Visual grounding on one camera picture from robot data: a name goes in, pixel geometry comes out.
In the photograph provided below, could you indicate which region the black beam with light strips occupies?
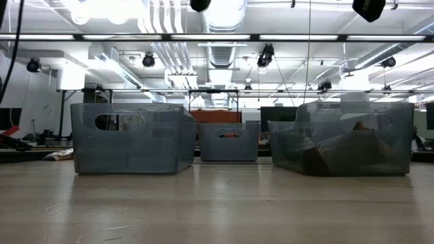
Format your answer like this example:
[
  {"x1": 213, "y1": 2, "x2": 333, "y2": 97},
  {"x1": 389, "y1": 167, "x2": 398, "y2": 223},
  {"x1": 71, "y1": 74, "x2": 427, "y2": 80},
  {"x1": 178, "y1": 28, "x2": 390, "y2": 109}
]
[{"x1": 0, "y1": 33, "x2": 434, "y2": 43}]

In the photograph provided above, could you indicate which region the beige blue orange granola bar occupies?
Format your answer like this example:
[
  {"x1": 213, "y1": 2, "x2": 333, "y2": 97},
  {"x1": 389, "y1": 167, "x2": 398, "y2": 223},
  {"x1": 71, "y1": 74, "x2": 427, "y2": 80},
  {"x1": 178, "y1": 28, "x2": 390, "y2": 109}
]
[{"x1": 352, "y1": 130, "x2": 393, "y2": 163}]

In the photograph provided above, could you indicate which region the silver round ventilation duct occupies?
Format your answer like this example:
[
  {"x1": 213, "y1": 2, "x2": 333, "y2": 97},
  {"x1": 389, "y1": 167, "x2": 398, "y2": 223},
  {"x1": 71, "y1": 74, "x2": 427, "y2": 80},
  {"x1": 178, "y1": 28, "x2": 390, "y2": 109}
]
[{"x1": 199, "y1": 0, "x2": 248, "y2": 70}]

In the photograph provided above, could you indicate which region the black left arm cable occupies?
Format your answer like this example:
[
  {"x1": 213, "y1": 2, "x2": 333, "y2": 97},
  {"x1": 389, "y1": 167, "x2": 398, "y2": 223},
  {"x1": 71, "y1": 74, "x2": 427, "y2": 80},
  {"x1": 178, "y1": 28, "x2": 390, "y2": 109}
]
[{"x1": 0, "y1": 0, "x2": 25, "y2": 104}]

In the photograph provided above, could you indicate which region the white blue granola bar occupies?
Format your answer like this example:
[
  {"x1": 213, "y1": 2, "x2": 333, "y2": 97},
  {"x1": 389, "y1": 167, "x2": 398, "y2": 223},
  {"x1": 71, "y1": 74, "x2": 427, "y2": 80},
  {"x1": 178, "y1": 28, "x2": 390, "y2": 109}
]
[{"x1": 320, "y1": 135, "x2": 374, "y2": 174}]

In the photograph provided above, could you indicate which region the grey translucent plastic bin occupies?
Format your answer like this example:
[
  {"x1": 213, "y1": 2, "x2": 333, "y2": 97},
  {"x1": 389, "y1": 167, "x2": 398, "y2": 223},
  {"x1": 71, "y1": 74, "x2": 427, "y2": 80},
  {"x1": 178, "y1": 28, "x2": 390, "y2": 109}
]
[
  {"x1": 198, "y1": 121, "x2": 261, "y2": 163},
  {"x1": 70, "y1": 102, "x2": 198, "y2": 176},
  {"x1": 267, "y1": 101, "x2": 416, "y2": 178}
]

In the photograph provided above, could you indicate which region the black background rig frame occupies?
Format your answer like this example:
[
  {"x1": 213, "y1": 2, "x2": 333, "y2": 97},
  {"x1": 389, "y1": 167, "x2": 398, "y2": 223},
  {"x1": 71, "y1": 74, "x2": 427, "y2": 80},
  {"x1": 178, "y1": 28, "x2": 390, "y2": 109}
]
[{"x1": 56, "y1": 87, "x2": 434, "y2": 140}]

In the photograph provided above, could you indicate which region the snack bars pile left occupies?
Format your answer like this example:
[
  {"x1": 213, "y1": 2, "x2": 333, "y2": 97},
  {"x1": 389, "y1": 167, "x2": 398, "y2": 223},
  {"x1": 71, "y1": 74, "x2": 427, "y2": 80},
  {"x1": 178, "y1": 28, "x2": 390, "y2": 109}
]
[{"x1": 43, "y1": 148, "x2": 75, "y2": 162}]

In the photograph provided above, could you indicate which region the person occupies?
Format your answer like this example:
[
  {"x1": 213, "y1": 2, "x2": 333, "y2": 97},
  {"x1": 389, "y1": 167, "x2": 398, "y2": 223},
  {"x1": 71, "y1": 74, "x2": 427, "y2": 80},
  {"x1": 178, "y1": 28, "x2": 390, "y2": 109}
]
[{"x1": 411, "y1": 123, "x2": 429, "y2": 153}]

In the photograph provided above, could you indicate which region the thin hanging cord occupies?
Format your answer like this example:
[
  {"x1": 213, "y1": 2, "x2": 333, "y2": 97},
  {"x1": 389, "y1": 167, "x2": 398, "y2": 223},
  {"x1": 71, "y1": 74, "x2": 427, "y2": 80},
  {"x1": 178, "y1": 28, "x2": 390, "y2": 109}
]
[{"x1": 302, "y1": 0, "x2": 313, "y2": 105}]

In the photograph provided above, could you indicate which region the red object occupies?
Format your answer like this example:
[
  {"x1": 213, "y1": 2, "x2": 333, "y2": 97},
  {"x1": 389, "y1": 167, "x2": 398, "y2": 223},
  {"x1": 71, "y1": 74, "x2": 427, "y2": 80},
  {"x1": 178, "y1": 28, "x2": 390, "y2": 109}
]
[{"x1": 0, "y1": 125, "x2": 21, "y2": 138}]

